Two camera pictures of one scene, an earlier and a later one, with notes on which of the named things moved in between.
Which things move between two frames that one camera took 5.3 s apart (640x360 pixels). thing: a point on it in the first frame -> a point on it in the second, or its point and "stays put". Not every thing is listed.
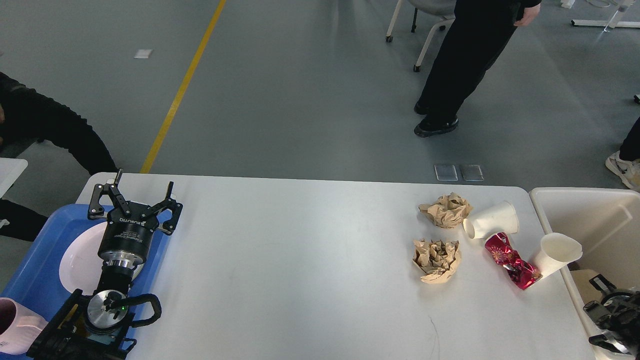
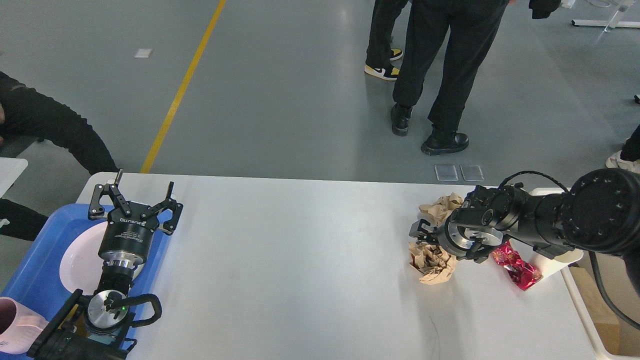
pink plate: [81, 265] stays put
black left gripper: [123, 238] stays put
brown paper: [439, 259] stays put
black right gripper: [624, 306] -> [470, 232]
